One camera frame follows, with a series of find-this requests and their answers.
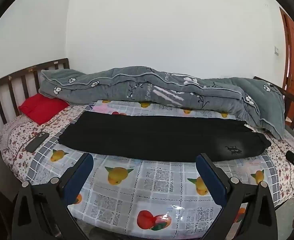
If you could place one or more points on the fruit print plastic cover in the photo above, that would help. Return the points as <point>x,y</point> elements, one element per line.
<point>157,177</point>

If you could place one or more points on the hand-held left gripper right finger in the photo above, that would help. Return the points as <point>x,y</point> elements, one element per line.
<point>210,177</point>

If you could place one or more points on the floral bedsheet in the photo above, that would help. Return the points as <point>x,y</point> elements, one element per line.
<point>17,135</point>

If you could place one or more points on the grey floral quilt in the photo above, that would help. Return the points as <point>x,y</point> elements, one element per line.
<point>142,86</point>

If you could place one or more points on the red pillow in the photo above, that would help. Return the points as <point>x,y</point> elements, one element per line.
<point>43,107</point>

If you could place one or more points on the black smartphone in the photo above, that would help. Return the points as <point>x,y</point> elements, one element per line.
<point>37,142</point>

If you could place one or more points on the white wall switch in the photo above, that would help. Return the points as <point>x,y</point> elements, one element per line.
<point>276,50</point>

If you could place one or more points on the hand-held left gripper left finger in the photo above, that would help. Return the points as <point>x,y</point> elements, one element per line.
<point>78,177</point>

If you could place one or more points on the black pants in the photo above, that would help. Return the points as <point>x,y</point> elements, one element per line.
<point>149,137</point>

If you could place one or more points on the dark wooden bed frame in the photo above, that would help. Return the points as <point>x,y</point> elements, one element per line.
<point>17,78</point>

